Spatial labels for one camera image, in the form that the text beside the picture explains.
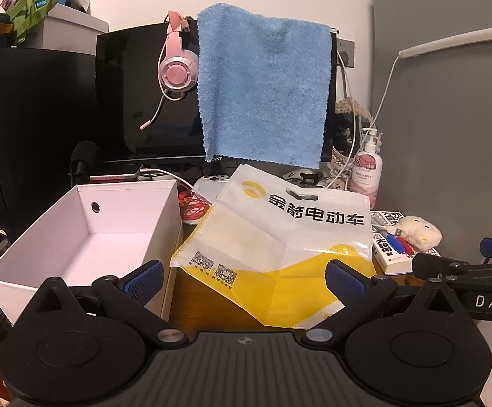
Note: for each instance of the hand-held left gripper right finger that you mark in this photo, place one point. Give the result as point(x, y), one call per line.
point(347, 283)

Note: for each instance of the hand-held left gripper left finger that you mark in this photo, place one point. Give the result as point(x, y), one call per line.
point(144, 283)

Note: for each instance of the white cardboard drawer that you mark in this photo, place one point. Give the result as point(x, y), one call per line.
point(101, 254)

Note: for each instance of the white and yellow printed bag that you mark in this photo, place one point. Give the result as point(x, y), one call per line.
point(271, 229)

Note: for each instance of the red marker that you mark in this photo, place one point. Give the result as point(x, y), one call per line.
point(407, 246)

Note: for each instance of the cream plush toy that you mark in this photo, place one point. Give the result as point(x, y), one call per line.
point(419, 231)

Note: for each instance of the blue marker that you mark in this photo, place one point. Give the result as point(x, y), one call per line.
point(394, 243)

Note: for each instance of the silver tablet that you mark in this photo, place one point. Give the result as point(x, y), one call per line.
point(118, 177)

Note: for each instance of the pink lotion pump bottle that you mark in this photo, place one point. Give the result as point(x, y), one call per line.
point(366, 174)

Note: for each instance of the grey refrigerator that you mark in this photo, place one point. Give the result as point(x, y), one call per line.
point(441, 135)

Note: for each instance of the black microphone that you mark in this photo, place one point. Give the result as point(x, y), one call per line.
point(84, 152)

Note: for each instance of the woven basket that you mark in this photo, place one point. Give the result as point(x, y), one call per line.
point(351, 106)

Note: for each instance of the black computer tower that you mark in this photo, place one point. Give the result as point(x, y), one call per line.
point(29, 135)

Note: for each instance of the black monitor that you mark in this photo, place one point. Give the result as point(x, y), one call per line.
point(135, 93)

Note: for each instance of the white light bar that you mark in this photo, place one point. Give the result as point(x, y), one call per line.
point(449, 41)

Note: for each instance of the pink headset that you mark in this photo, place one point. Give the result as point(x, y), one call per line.
point(178, 72)

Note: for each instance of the blue towel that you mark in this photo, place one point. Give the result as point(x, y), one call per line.
point(262, 84)

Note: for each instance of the wall socket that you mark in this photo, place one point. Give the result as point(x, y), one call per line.
point(346, 48)

